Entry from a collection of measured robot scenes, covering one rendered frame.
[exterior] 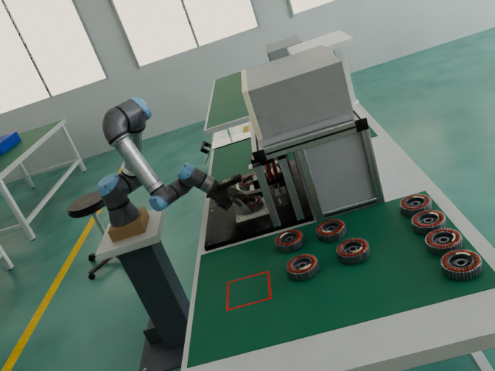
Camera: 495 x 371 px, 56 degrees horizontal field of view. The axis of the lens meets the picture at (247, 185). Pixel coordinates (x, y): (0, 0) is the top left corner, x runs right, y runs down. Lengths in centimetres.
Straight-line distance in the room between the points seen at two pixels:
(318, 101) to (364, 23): 503
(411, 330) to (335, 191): 71
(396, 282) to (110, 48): 585
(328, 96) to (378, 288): 76
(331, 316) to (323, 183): 60
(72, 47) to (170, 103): 149
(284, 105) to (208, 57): 490
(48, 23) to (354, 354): 631
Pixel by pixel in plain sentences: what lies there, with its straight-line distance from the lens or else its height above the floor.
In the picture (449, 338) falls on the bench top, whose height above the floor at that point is 75.
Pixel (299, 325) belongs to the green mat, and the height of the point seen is 75.
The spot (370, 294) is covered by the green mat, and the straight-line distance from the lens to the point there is 151.
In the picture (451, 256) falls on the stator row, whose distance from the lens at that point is 156.
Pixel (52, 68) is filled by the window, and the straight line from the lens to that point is 717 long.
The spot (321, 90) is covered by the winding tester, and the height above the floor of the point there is 123.
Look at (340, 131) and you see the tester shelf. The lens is 179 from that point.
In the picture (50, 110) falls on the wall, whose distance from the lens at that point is 734.
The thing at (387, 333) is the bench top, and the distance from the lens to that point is 139.
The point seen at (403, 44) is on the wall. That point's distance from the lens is 704.
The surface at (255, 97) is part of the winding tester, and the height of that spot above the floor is 129.
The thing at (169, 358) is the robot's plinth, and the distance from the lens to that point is 276.
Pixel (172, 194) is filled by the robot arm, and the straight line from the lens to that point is 205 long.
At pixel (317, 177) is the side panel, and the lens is 185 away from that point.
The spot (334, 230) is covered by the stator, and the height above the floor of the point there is 79.
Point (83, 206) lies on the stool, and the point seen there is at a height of 56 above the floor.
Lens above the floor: 172
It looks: 24 degrees down
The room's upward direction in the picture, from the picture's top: 20 degrees counter-clockwise
